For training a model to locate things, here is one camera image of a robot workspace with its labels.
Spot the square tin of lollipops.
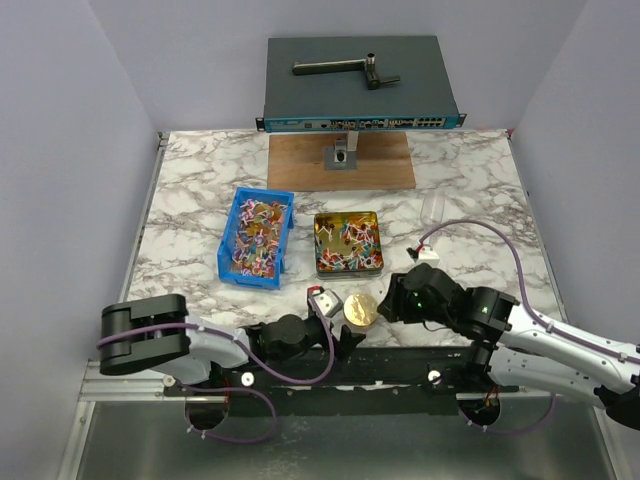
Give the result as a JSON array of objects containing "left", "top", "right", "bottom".
[{"left": 313, "top": 211, "right": 384, "bottom": 279}]

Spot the grey metal stand base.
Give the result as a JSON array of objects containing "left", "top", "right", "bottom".
[{"left": 323, "top": 130, "right": 358, "bottom": 171}]

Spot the gold jar lid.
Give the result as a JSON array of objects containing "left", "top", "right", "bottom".
[{"left": 343, "top": 293, "right": 378, "bottom": 327}]

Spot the wooden board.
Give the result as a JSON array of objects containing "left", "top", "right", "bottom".
[{"left": 267, "top": 131, "right": 416, "bottom": 192}]

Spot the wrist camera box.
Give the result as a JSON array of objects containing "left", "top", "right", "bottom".
[
  {"left": 406, "top": 244, "right": 440, "bottom": 268},
  {"left": 307, "top": 286, "right": 343, "bottom": 318}
]

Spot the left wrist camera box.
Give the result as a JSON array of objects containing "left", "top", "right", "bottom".
[{"left": 307, "top": 286, "right": 343, "bottom": 318}]

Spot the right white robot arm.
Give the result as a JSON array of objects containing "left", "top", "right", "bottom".
[{"left": 377, "top": 264, "right": 639, "bottom": 429}]

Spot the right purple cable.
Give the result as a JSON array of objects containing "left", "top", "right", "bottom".
[{"left": 414, "top": 219, "right": 640, "bottom": 435}]

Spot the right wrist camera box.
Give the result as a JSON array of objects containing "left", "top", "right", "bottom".
[{"left": 406, "top": 244, "right": 440, "bottom": 268}]

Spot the clear plastic scoop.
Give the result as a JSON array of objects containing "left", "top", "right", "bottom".
[{"left": 421, "top": 191, "right": 445, "bottom": 227}]

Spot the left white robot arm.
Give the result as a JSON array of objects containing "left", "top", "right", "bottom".
[{"left": 97, "top": 286, "right": 365, "bottom": 395}]

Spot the black front mounting rail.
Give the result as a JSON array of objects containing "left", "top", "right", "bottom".
[{"left": 102, "top": 344, "right": 551, "bottom": 419}]

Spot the blue plastic candy bin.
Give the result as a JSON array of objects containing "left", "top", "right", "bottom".
[{"left": 217, "top": 187, "right": 294, "bottom": 290}]

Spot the grey network switch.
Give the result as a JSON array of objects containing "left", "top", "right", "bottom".
[{"left": 256, "top": 35, "right": 466, "bottom": 133}]

